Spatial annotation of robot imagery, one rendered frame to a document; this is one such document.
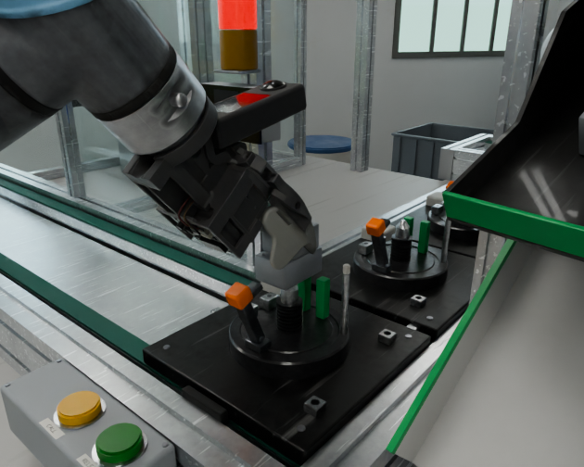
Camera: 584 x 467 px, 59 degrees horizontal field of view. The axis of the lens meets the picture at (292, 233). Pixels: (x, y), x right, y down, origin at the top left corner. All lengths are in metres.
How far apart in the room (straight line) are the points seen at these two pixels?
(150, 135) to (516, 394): 0.33
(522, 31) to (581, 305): 0.21
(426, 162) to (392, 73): 2.03
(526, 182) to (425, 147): 2.16
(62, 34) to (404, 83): 4.28
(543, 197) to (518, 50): 0.13
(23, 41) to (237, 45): 0.39
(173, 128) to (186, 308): 0.47
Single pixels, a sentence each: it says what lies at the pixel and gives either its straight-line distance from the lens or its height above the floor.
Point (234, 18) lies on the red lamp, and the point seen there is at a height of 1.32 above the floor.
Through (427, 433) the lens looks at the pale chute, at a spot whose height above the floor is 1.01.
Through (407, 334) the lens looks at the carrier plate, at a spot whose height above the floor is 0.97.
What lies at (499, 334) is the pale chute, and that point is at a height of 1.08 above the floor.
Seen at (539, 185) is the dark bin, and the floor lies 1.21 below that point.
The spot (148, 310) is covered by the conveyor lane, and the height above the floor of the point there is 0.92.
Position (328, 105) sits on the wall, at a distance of 4.25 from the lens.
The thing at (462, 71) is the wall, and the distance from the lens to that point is 4.87.
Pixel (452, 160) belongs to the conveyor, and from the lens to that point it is 1.73.
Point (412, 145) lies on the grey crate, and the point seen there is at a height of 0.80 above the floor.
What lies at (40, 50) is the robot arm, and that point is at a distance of 0.35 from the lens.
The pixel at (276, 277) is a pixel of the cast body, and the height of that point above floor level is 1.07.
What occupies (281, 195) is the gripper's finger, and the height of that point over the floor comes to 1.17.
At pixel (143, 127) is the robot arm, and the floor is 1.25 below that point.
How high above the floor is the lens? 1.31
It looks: 21 degrees down
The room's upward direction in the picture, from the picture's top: straight up
